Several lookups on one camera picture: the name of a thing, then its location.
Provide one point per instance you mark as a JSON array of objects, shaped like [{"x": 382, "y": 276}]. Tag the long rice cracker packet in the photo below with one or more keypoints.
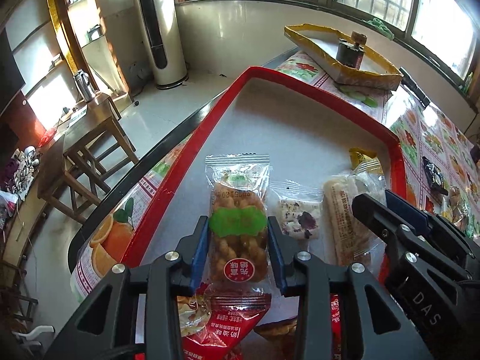
[{"x": 353, "y": 242}]

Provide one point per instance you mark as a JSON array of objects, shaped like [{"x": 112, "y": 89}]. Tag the fried twist snack packet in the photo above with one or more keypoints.
[{"x": 238, "y": 220}]

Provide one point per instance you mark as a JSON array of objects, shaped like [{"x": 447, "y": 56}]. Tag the green cloth on sill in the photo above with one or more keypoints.
[{"x": 379, "y": 26}]

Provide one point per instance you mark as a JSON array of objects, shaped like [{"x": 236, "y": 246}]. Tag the fruit flower patterned tablecloth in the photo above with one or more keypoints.
[{"x": 422, "y": 132}]

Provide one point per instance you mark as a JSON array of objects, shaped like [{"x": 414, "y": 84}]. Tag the yellow snack packet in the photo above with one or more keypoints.
[{"x": 365, "y": 161}]

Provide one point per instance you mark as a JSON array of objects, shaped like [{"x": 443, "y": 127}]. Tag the dark jar with cork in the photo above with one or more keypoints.
[{"x": 351, "y": 54}]

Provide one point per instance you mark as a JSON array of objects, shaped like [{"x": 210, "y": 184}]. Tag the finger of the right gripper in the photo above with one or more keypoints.
[
  {"x": 437, "y": 231},
  {"x": 400, "y": 239}
]

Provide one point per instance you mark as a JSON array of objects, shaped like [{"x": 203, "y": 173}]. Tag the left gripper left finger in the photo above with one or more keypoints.
[{"x": 133, "y": 311}]

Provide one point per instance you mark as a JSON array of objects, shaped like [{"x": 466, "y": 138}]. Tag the yellow cardboard box lid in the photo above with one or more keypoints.
[{"x": 320, "y": 44}]

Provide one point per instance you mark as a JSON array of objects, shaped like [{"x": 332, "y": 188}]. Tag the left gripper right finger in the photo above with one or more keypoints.
[{"x": 372, "y": 324}]

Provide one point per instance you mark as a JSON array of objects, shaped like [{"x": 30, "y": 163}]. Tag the wooden stool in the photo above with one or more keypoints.
[{"x": 79, "y": 163}]

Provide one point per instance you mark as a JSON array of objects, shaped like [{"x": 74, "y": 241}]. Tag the white tower air conditioner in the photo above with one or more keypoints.
[{"x": 162, "y": 40}]

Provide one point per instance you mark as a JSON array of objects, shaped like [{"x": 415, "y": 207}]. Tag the black flashlight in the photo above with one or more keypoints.
[{"x": 411, "y": 84}]

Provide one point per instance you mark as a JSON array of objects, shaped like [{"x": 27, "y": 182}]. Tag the black small snack packet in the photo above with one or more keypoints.
[{"x": 434, "y": 177}]

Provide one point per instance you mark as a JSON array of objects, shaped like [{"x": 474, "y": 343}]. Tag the red rimmed white tray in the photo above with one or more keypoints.
[{"x": 305, "y": 131}]

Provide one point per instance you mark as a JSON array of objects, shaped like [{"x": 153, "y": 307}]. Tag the nougat candy clear packet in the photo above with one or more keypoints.
[{"x": 297, "y": 208}]

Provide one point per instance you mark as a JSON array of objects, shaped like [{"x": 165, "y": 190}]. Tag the red chip bag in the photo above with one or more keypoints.
[{"x": 213, "y": 324}]

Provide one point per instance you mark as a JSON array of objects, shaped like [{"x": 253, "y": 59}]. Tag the steel electric kettle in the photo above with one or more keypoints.
[{"x": 84, "y": 85}]

